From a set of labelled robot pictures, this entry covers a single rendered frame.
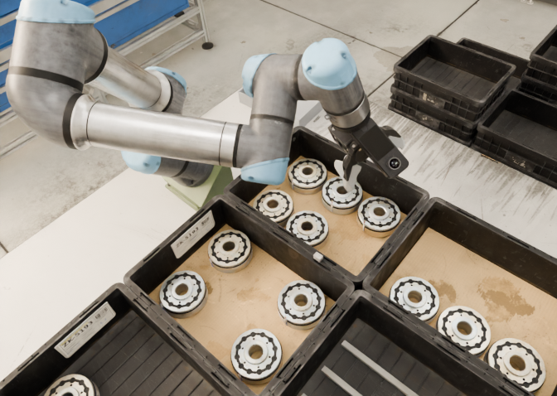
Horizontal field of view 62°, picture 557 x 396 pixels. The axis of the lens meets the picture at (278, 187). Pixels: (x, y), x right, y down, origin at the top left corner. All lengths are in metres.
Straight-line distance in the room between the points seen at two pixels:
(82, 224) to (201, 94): 1.63
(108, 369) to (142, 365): 0.07
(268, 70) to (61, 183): 2.04
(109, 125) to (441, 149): 1.06
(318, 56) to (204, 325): 0.62
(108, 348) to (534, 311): 0.90
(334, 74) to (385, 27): 2.74
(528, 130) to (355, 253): 1.27
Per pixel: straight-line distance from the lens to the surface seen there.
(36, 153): 2.94
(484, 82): 2.22
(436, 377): 1.03
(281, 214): 1.15
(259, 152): 0.75
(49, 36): 0.86
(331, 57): 0.71
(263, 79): 0.78
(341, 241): 1.14
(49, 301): 1.39
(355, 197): 1.18
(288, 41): 3.30
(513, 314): 1.12
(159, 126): 0.78
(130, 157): 1.22
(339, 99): 0.75
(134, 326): 1.11
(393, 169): 0.84
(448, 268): 1.14
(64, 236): 1.49
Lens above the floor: 1.78
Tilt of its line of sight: 50 degrees down
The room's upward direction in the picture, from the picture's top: 6 degrees counter-clockwise
